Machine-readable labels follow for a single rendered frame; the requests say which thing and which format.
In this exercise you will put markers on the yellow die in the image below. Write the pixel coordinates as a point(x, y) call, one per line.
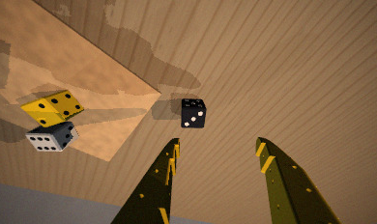
point(53, 109)

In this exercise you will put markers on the white die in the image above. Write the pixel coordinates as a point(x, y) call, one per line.
point(54, 138)

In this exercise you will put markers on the black die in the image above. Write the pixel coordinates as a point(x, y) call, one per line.
point(193, 113)

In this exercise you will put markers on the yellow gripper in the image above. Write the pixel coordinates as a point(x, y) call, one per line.
point(293, 197)

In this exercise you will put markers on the tan mat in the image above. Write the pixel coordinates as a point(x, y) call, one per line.
point(40, 55)

